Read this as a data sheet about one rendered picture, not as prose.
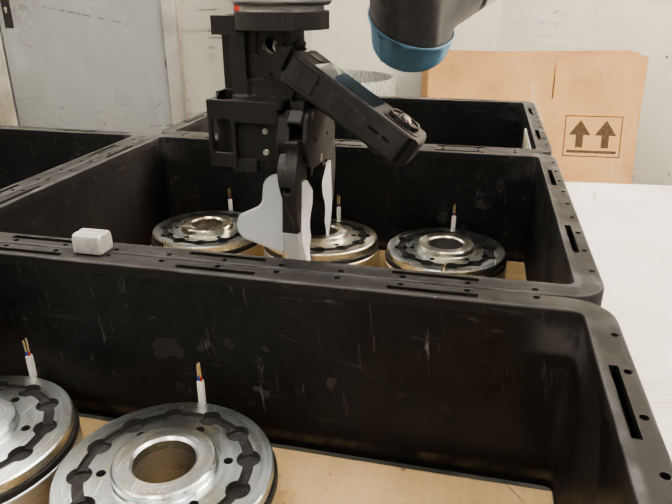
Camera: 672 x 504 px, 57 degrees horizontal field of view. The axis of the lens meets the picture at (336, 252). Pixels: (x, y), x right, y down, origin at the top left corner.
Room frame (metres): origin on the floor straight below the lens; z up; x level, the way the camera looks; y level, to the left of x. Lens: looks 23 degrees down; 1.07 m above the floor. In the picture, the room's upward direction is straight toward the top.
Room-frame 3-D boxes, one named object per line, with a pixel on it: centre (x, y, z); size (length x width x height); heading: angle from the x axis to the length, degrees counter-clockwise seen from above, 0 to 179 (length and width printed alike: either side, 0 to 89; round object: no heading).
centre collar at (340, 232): (0.53, 0.01, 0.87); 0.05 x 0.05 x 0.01
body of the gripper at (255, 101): (0.50, 0.05, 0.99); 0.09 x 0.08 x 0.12; 73
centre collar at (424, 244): (0.50, -0.09, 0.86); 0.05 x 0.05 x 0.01
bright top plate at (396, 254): (0.50, -0.09, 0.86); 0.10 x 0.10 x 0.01
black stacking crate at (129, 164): (0.46, 0.03, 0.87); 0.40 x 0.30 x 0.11; 77
